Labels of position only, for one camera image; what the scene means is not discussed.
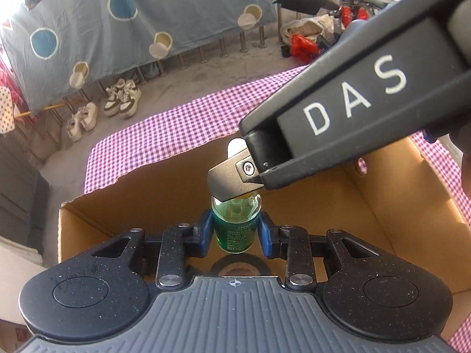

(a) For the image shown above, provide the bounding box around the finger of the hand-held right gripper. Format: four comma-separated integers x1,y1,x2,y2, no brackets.
208,154,266,204

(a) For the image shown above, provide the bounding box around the dark cabinet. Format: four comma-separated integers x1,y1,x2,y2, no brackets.
0,143,51,259

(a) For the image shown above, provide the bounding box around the purple checkered tablecloth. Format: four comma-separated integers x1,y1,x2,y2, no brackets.
84,64,471,353

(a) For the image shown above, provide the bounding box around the person's right hand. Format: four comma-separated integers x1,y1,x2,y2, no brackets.
450,132,471,229

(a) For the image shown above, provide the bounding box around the white green sneaker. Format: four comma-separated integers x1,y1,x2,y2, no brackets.
120,79,142,119
104,80,127,117

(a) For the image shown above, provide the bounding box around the black tape roll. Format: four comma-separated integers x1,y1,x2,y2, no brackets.
210,254,273,277

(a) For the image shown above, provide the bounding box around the green glass dropper bottle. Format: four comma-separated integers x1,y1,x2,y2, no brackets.
211,138,263,255

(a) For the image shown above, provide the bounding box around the white beige sneaker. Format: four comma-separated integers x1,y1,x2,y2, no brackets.
75,102,99,131
66,116,84,142

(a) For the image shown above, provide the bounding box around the red plastic bag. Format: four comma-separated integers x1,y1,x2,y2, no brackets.
290,34,320,60

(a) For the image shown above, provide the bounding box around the blue dotted hanging sheet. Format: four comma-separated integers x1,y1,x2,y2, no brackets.
0,0,278,114

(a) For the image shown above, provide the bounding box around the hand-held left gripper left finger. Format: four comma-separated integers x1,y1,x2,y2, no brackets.
90,209,215,290

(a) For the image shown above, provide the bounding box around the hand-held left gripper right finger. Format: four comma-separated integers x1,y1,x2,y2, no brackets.
258,213,380,292

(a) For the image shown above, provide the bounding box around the brown cardboard box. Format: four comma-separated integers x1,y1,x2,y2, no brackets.
58,134,471,353

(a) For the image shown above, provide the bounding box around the white dotted cloth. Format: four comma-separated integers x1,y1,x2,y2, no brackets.
0,86,16,135

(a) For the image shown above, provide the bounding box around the white woven bag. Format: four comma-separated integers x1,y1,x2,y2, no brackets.
280,15,334,42

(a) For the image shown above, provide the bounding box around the yellow stick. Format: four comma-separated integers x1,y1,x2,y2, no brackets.
14,104,57,117

